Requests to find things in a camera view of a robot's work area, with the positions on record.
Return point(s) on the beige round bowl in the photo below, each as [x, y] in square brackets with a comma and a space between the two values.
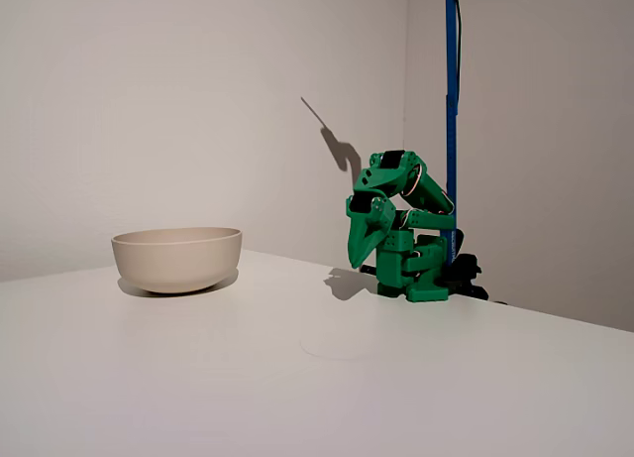
[173, 263]

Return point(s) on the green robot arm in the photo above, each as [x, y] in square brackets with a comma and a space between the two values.
[396, 271]

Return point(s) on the blue vertical pole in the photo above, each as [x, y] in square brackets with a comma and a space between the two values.
[451, 80]

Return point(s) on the large black table clamp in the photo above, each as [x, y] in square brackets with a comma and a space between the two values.
[465, 271]

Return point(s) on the small black table clamp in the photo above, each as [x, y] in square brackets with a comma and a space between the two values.
[370, 269]

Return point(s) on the green gripper black servo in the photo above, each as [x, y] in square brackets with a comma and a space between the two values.
[366, 231]

